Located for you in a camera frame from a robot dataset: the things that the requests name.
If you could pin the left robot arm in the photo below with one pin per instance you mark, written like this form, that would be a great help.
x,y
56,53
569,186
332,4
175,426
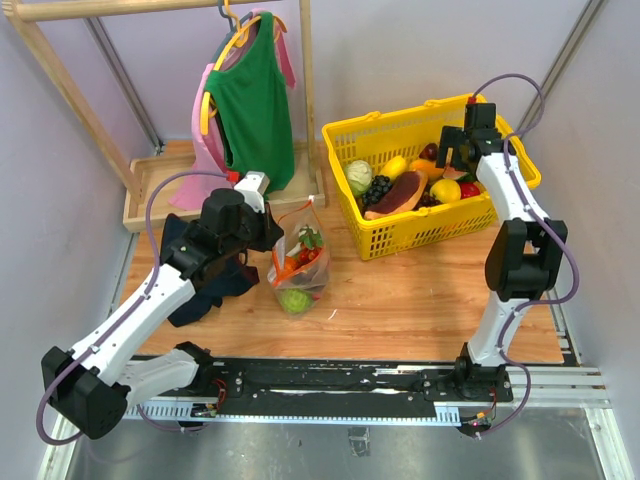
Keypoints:
x,y
93,384

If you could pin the yellow toy lemon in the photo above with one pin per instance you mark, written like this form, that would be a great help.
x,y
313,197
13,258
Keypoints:
x,y
446,191

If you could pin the dark toy grapes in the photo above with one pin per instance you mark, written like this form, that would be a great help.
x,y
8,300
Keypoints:
x,y
378,188

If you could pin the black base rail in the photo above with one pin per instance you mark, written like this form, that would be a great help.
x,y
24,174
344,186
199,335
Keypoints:
x,y
342,390

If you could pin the yellow plastic shopping basket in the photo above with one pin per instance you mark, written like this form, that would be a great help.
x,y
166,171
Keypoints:
x,y
378,137

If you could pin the wooden clothes rack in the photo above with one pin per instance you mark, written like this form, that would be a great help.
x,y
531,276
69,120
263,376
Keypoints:
x,y
140,176

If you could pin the dark navy cloth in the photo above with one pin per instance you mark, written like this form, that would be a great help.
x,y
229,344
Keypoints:
x,y
236,279

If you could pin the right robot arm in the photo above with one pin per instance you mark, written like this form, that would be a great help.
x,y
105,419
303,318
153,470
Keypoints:
x,y
524,260

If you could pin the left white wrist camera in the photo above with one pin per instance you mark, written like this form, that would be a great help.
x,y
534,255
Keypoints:
x,y
252,186

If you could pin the dark purple toy fig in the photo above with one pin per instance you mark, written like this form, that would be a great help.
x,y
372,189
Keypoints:
x,y
430,152

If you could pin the clear zip top bag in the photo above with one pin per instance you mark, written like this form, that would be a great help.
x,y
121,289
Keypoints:
x,y
313,277

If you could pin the toy cherry bunch with leaves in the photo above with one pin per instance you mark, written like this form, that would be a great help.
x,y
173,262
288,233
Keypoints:
x,y
311,244

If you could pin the green toy cabbage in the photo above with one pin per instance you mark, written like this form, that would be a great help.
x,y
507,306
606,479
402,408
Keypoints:
x,y
295,301

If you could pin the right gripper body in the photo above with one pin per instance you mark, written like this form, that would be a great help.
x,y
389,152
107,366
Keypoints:
x,y
466,139

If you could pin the green tank top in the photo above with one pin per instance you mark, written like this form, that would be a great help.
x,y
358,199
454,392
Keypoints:
x,y
253,112

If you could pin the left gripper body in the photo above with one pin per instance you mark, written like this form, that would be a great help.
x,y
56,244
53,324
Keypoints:
x,y
255,229

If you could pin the pink shirt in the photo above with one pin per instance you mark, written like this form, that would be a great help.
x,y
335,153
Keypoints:
x,y
209,156

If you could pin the toy watermelon slice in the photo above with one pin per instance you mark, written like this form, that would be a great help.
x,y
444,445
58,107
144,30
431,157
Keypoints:
x,y
459,176

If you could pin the red toy apple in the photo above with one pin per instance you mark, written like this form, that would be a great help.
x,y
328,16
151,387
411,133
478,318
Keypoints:
x,y
468,190

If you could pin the yellow clothes hanger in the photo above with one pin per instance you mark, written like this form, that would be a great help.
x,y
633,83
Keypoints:
x,y
236,44

